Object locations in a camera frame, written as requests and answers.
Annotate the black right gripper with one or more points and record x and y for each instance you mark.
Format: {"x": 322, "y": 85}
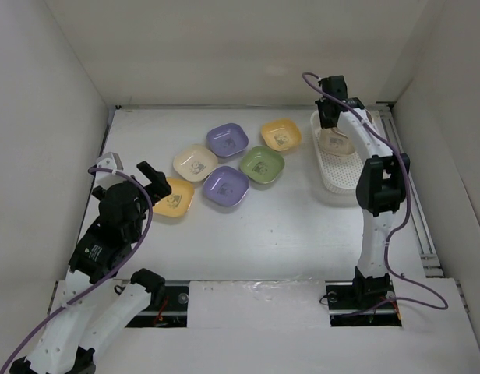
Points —
{"x": 326, "y": 123}

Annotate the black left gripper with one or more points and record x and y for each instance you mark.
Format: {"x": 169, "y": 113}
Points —
{"x": 160, "y": 187}

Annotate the cream panda plate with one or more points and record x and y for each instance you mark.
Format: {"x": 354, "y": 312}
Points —
{"x": 195, "y": 163}
{"x": 344, "y": 153}

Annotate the green panda plate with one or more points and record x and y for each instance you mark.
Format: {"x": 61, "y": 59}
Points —
{"x": 262, "y": 164}

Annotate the brown panda plate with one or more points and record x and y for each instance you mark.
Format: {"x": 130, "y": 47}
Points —
{"x": 332, "y": 140}

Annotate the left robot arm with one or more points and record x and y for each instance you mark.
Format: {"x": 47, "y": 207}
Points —
{"x": 68, "y": 340}

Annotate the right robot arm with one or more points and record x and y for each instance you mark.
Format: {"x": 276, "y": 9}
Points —
{"x": 380, "y": 191}

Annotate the white perforated plastic bin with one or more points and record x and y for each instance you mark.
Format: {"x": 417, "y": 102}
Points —
{"x": 341, "y": 172}

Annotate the near yellow panda plate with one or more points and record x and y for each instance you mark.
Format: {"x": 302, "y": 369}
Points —
{"x": 178, "y": 202}

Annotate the yellow panda plate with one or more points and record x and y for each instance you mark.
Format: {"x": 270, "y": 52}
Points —
{"x": 281, "y": 134}
{"x": 178, "y": 202}

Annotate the cream panda plate on table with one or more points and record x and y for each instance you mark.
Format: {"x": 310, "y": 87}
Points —
{"x": 195, "y": 163}

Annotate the far yellow panda plate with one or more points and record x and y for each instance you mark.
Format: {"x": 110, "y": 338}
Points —
{"x": 281, "y": 134}

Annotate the near purple panda plate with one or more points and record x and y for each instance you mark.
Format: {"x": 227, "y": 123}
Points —
{"x": 226, "y": 186}

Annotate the purple panda plate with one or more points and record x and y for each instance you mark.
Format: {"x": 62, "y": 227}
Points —
{"x": 226, "y": 186}
{"x": 227, "y": 140}

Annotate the far purple panda plate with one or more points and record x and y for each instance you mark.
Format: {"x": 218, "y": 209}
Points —
{"x": 227, "y": 140}

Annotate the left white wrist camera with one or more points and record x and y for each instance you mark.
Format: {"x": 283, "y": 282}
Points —
{"x": 113, "y": 163}

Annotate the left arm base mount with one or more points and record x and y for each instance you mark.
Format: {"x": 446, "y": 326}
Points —
{"x": 171, "y": 312}

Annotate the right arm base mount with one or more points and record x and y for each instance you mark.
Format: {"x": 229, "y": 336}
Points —
{"x": 346, "y": 310}

